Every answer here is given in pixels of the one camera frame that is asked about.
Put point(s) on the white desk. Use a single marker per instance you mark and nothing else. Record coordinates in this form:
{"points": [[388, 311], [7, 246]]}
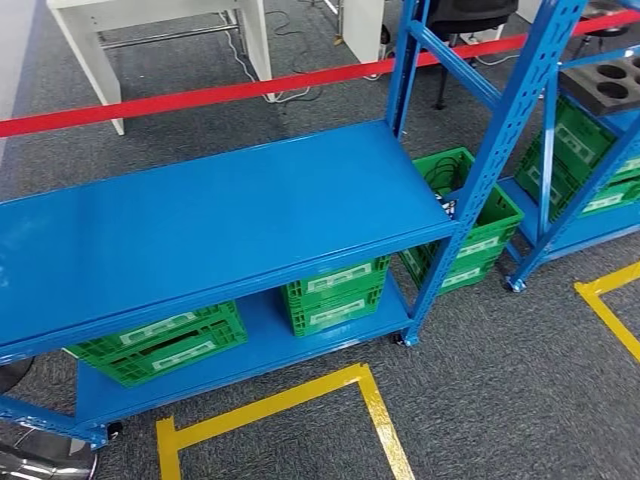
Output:
{"points": [[95, 60], [362, 30]]}

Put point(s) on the black foam tray round holes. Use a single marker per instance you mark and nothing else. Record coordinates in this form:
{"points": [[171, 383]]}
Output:
{"points": [[600, 86]]}

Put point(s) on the green plastic crate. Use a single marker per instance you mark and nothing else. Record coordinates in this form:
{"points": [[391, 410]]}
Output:
{"points": [[465, 275], [545, 185], [100, 344], [495, 212], [335, 278], [190, 361], [340, 318], [580, 142]]}

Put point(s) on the black office chair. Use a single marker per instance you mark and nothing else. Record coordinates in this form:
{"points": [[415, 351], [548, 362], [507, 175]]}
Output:
{"points": [[470, 16]]}

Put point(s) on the yellow floor tape square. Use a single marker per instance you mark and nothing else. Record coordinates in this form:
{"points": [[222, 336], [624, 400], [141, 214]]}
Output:
{"points": [[605, 311]]}

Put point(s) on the black seat chrome stool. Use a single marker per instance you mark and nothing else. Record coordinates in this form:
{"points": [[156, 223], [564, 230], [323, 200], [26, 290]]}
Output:
{"points": [[605, 20]]}

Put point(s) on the blue metal shelf rack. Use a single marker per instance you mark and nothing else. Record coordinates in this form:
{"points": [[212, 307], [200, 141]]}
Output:
{"points": [[545, 166], [200, 212]]}

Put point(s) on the red barrier belt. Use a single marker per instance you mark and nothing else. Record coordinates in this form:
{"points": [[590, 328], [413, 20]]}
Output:
{"points": [[200, 96]]}

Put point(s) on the chrome stanchion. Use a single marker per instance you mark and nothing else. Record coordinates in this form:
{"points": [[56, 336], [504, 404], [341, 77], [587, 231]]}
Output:
{"points": [[45, 464]]}

